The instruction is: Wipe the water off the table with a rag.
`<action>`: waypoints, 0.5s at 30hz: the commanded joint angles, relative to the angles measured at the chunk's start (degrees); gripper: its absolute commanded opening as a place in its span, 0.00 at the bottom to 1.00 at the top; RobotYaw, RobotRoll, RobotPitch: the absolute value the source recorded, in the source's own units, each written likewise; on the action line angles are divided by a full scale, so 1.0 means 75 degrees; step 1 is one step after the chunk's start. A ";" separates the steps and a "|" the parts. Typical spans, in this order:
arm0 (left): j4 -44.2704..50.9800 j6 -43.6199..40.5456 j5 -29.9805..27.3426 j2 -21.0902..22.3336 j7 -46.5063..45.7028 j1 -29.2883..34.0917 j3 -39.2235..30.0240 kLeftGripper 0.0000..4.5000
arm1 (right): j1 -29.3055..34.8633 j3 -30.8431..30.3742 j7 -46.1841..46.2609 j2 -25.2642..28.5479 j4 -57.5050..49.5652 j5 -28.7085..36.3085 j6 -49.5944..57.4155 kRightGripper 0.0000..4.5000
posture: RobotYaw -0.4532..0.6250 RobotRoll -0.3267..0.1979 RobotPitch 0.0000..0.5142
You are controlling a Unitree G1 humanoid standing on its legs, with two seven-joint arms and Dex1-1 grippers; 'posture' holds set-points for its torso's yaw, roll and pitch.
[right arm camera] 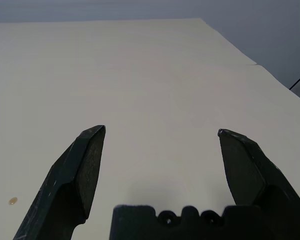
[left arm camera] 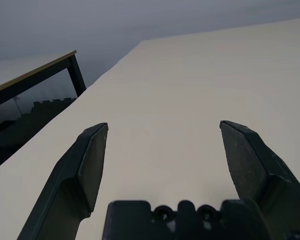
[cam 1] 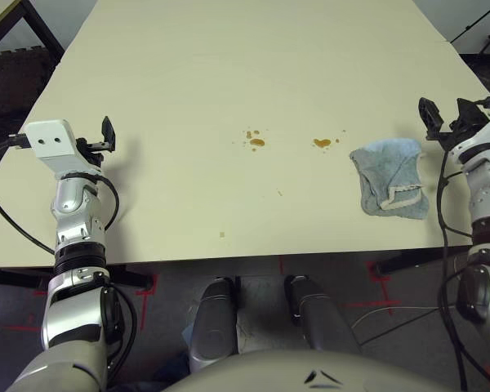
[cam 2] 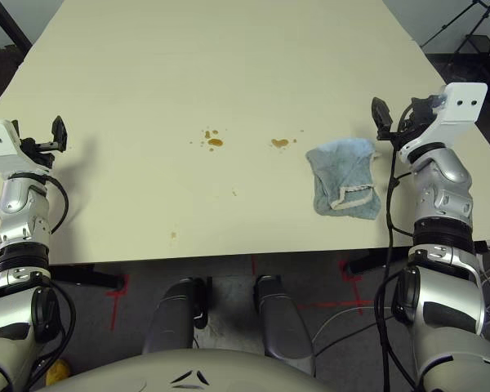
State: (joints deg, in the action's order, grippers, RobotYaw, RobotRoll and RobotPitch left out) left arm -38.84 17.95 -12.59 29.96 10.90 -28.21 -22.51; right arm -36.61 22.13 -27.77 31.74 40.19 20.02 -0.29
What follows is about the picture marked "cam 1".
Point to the beige robot torso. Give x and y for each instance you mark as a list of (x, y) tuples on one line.
[(269, 373)]

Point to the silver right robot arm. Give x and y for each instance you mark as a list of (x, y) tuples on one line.
[(488, 192)]

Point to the dark foam puzzle mat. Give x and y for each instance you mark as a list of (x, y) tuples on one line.
[(12, 85)]

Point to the light blue rag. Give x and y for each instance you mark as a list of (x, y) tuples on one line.
[(392, 179)]

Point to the grey robot leg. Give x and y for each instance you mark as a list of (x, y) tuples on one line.
[(212, 322), (322, 318)]

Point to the brown liquid spill with droplets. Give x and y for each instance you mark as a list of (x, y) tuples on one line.
[(256, 142)]

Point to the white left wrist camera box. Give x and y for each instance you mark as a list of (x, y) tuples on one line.
[(51, 143)]

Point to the black table foot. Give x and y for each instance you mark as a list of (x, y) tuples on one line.
[(416, 261)]

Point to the grey robot right leg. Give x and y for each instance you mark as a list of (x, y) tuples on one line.
[(322, 318)]

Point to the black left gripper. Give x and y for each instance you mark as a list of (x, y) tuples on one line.
[(90, 152)]

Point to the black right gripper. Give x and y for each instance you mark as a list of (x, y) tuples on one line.
[(451, 139)]

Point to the grey robot left leg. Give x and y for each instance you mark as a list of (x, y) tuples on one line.
[(212, 322)]

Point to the black tripod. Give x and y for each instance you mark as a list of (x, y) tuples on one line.
[(473, 28)]

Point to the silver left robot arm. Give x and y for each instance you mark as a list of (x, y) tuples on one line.
[(71, 286)]

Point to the black-framed side table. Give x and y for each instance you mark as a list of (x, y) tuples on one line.
[(45, 28)]

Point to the heart-shaped brown liquid spill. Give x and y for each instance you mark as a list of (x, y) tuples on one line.
[(321, 143)]

